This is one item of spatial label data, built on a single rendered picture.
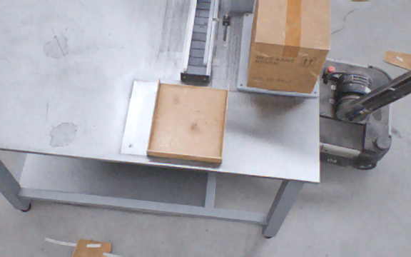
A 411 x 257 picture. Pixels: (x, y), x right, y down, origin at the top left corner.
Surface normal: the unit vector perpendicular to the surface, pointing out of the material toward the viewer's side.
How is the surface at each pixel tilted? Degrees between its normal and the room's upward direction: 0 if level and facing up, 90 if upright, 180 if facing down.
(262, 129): 0
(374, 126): 0
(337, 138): 0
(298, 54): 90
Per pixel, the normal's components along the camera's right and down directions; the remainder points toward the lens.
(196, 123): 0.03, -0.47
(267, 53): -0.12, 0.88
